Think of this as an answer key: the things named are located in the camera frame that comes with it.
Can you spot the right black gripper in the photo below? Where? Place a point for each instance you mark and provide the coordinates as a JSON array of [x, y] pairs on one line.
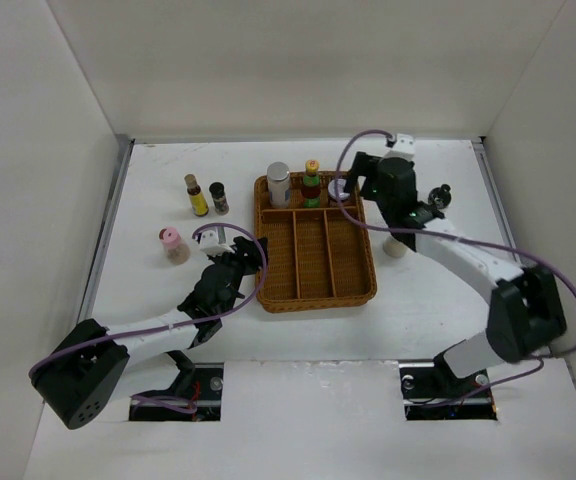
[[364, 163]]

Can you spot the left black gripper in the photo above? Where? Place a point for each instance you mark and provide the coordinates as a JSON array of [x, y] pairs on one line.
[[248, 254]]

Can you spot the jar with red white lid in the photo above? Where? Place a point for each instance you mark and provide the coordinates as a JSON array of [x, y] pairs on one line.
[[336, 193]]

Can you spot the small dark spice jar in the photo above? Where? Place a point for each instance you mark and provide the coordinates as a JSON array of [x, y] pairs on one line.
[[217, 191]]

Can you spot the red sauce bottle green label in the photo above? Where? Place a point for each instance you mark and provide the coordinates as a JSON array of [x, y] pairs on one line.
[[311, 185]]

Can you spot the pink cap spice jar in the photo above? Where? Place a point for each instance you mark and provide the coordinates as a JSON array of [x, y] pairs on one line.
[[175, 248]]

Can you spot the white bottle black cap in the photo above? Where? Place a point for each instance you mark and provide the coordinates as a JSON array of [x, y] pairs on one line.
[[440, 197]]

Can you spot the white jar silver lid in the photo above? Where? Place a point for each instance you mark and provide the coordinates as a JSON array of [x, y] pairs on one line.
[[278, 184]]

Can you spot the salt shaker silver cap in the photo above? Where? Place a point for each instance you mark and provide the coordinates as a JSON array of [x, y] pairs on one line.
[[394, 248]]

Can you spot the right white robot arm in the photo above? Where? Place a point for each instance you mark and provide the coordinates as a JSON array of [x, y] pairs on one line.
[[525, 311]]

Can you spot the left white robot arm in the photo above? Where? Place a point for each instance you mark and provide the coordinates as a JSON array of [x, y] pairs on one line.
[[147, 361]]

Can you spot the brown bottle yellow label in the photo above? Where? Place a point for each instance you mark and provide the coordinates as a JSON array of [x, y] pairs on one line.
[[198, 202]]

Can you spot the brown wicker divided tray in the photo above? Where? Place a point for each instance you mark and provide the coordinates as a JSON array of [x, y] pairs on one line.
[[317, 259]]

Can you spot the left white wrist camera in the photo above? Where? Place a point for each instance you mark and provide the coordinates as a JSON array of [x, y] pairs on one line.
[[213, 237]]

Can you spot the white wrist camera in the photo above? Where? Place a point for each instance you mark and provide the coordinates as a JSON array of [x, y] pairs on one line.
[[213, 237], [402, 146]]

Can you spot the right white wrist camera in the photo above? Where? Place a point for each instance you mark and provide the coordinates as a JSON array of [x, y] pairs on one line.
[[402, 146]]

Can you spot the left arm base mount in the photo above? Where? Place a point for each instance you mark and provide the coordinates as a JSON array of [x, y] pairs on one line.
[[194, 394]]

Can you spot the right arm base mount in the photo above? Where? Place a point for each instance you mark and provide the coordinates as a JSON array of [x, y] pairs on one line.
[[429, 395]]

